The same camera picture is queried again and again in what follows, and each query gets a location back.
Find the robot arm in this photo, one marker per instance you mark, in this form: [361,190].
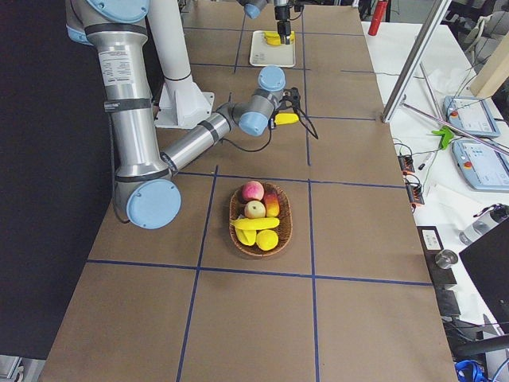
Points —
[253,8]
[142,190]

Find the aluminium frame post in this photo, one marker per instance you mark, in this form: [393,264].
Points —
[414,58]

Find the near teach pendant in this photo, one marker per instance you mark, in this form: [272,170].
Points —
[483,168]

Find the blue tape grid lines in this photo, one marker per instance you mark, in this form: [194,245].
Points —
[349,298]

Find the wicker basket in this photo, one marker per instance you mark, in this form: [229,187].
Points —
[245,240]

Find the red cylinder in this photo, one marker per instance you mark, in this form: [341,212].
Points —
[377,17]

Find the dark red mango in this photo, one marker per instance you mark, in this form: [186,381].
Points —
[271,203]

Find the yellow banana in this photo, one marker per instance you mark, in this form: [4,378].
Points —
[255,224]
[272,35]
[273,40]
[283,118]

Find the white bear tray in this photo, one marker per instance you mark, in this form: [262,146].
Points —
[262,54]

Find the black monitor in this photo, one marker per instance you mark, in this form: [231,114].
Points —
[486,262]

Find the pink green apple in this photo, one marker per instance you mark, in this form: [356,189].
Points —
[253,191]

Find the yellow lemon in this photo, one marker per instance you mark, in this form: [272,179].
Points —
[267,239]

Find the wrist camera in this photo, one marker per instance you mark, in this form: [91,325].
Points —
[295,97]

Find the far teach pendant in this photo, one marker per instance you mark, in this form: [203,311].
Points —
[470,114]

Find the teach pendant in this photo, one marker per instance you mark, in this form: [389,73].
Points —
[483,168]
[470,114]

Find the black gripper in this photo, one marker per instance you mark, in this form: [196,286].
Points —
[273,122]
[281,13]

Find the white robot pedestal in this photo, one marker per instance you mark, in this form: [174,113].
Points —
[182,103]

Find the metal weight cylinder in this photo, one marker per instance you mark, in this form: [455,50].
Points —
[445,259]

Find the grey water bottle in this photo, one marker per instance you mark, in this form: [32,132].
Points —
[486,220]

